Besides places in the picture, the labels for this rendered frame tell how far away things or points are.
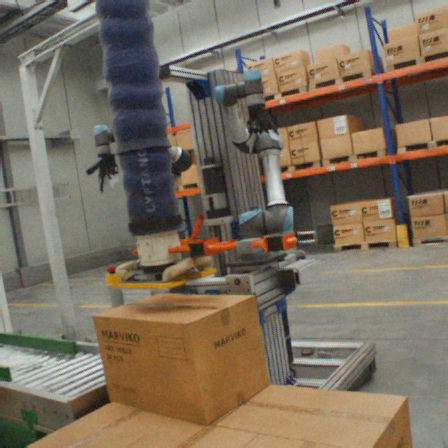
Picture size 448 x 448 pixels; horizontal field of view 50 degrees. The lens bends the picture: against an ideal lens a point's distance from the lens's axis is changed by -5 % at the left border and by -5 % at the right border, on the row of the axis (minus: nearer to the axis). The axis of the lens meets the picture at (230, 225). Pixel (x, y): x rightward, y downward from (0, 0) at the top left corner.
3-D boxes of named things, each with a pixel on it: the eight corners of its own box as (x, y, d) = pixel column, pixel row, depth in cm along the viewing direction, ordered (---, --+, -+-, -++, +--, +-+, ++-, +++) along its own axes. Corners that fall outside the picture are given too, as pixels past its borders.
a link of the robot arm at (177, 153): (198, 172, 281) (125, 135, 251) (186, 175, 289) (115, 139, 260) (202, 154, 284) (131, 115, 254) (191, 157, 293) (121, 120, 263)
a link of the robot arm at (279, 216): (266, 237, 250) (252, 136, 263) (296, 233, 248) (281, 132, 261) (263, 232, 238) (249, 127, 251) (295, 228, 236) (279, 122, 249)
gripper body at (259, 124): (247, 135, 210) (243, 106, 210) (258, 135, 217) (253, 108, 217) (263, 131, 206) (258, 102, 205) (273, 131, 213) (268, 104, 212)
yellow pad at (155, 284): (113, 288, 209) (111, 277, 209) (130, 283, 217) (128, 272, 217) (168, 289, 188) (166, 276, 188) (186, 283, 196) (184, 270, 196)
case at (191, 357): (109, 400, 217) (91, 315, 214) (172, 370, 247) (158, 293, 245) (207, 426, 178) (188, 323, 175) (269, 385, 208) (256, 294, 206)
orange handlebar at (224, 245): (115, 258, 224) (114, 250, 223) (162, 246, 247) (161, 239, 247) (291, 247, 165) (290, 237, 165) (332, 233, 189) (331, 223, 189)
